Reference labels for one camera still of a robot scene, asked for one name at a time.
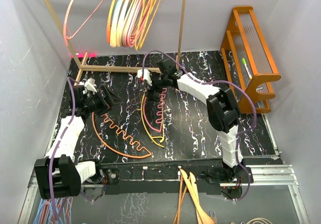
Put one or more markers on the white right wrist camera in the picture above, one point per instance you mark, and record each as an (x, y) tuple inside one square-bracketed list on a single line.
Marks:
[(145, 75)]

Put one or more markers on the pink wavy wire hanger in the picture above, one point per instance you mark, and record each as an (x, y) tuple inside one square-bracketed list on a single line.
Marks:
[(159, 113)]

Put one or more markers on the orange wavy wire hanger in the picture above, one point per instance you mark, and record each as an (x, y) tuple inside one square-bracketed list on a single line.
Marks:
[(123, 135)]

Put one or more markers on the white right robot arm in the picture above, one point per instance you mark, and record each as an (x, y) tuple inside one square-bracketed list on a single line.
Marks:
[(222, 108)]

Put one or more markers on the orange thin hanger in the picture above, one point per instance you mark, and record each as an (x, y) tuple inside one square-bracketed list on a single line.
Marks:
[(109, 21)]

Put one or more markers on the pink tape strip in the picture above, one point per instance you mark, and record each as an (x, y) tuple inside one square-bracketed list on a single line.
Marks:
[(83, 55)]

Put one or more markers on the blue wire hangers pile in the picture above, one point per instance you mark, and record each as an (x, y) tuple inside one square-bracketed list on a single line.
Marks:
[(45, 211)]

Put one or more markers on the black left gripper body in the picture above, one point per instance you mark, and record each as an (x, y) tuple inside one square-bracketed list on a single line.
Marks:
[(99, 105)]

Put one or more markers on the pink plastic hanger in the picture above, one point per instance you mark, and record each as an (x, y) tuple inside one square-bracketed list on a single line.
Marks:
[(136, 23), (141, 22)]

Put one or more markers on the wooden clothes rack frame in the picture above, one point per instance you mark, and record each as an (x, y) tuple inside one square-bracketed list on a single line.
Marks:
[(82, 66)]

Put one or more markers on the yellow velvet hanger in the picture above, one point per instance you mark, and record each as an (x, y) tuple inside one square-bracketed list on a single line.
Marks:
[(148, 15), (155, 8)]

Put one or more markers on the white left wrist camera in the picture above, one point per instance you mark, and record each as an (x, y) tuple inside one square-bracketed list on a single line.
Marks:
[(89, 86)]

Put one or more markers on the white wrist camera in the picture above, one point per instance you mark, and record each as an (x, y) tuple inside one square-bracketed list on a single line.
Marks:
[(145, 75), (89, 86)]

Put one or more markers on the green white marker pen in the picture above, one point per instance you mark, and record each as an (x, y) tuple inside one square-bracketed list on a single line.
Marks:
[(246, 68)]

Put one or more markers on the wooden hangers on floor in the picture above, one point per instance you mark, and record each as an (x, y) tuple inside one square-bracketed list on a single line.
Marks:
[(188, 185)]

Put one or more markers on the yellow wavy wire hanger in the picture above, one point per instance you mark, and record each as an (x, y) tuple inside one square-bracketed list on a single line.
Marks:
[(157, 140)]

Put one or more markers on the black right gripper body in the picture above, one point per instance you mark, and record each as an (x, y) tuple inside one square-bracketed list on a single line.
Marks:
[(159, 82)]

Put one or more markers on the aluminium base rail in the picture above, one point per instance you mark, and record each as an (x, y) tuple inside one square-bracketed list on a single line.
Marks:
[(264, 175)]

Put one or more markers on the orange wooden shelf rack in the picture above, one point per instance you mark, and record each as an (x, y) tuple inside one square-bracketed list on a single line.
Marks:
[(243, 38)]

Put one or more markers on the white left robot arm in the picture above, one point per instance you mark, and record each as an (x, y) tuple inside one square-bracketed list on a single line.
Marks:
[(57, 175)]

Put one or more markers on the teal thin hanger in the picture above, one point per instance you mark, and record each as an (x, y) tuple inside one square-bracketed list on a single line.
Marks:
[(118, 7)]

